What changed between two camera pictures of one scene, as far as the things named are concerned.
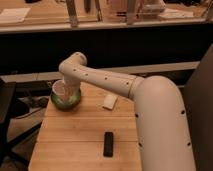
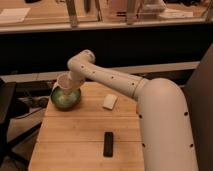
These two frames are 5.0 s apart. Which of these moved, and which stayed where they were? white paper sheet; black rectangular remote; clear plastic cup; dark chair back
Moved: clear plastic cup
Stayed: dark chair back; white paper sheet; black rectangular remote
